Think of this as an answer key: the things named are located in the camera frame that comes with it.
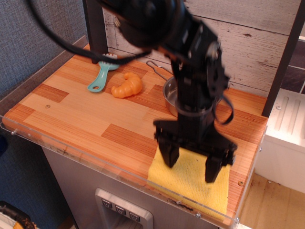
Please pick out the clear acrylic table guard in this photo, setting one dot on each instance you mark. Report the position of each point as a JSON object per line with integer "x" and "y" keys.
{"x": 124, "y": 150}

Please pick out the orange plastic croissant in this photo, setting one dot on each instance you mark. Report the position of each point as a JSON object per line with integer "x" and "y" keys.
{"x": 131, "y": 86}

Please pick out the dark left shelf post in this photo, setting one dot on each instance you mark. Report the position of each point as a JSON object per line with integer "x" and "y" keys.
{"x": 95, "y": 26}

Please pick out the yellow cloth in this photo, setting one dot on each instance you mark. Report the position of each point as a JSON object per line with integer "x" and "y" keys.
{"x": 185, "y": 182}

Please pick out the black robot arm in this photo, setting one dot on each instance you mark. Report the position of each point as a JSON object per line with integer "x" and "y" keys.
{"x": 195, "y": 53}

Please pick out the orange object bottom left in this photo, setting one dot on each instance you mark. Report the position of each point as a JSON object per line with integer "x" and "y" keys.
{"x": 24, "y": 224}

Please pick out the dark right shelf post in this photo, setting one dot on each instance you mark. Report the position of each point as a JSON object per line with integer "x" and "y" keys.
{"x": 285, "y": 60}

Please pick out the dark shelf post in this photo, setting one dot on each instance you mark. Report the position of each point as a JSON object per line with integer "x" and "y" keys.
{"x": 285, "y": 60}
{"x": 95, "y": 26}

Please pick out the teal plastic spatula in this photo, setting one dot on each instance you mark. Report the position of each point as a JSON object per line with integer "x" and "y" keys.
{"x": 99, "y": 83}

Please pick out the silver dispenser panel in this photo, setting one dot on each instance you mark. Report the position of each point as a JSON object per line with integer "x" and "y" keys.
{"x": 118, "y": 213}

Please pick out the stainless steel pot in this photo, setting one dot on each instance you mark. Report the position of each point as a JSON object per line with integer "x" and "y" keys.
{"x": 170, "y": 95}

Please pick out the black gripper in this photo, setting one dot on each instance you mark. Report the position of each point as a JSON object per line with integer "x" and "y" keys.
{"x": 197, "y": 134}

